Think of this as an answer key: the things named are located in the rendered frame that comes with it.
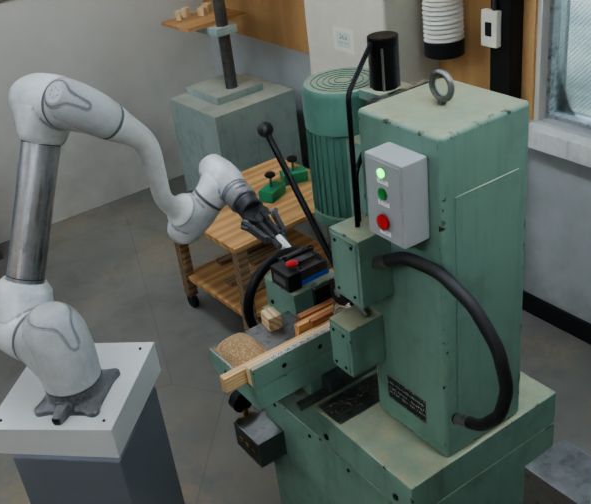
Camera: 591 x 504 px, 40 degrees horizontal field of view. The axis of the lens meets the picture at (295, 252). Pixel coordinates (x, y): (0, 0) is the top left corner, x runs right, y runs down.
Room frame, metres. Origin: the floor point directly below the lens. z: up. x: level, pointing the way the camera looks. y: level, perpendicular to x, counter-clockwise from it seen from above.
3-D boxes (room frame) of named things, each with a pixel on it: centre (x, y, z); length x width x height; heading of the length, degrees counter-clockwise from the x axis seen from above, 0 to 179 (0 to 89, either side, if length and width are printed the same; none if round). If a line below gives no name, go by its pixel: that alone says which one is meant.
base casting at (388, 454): (1.53, -0.21, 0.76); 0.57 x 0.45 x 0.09; 32
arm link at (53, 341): (1.75, 0.64, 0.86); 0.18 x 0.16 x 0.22; 46
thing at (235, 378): (1.57, -0.05, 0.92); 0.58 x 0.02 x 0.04; 122
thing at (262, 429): (1.61, 0.15, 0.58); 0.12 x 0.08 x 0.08; 32
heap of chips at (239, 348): (1.55, 0.15, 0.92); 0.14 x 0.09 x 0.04; 32
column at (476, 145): (1.38, -0.30, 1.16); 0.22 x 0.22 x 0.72; 32
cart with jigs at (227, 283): (3.14, 0.13, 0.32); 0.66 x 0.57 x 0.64; 125
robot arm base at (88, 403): (1.73, 0.63, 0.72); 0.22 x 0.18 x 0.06; 166
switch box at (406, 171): (1.28, -0.19, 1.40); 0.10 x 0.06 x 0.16; 32
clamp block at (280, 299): (1.77, -0.01, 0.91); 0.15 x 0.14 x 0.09; 122
